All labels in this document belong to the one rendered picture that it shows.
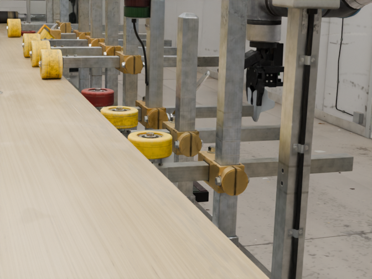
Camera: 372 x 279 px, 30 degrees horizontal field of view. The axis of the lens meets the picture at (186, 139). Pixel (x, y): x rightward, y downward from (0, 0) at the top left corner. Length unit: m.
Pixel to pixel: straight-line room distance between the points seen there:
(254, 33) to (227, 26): 0.61
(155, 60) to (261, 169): 0.49
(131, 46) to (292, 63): 1.00
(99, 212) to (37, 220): 0.08
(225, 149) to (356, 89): 4.51
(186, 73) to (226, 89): 0.25
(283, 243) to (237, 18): 0.40
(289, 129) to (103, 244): 0.35
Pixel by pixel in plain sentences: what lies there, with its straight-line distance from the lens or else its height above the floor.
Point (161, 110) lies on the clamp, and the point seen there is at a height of 0.87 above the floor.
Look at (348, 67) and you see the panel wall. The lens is 5.82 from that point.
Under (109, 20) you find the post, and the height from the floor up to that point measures 1.05.
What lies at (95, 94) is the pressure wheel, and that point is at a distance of 1.69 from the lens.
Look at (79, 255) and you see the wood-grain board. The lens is 0.74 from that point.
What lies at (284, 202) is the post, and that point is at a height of 0.87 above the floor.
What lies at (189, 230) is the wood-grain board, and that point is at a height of 0.90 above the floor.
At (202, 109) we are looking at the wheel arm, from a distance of 1.79.
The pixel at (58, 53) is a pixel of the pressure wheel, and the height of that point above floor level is 0.97.
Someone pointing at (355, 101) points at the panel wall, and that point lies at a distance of 5.73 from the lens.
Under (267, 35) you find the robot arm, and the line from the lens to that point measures 1.80.
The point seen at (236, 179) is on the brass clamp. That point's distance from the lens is 1.23.
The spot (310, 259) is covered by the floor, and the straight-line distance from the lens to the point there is 3.13.
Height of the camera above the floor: 1.19
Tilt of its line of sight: 13 degrees down
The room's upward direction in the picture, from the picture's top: 2 degrees clockwise
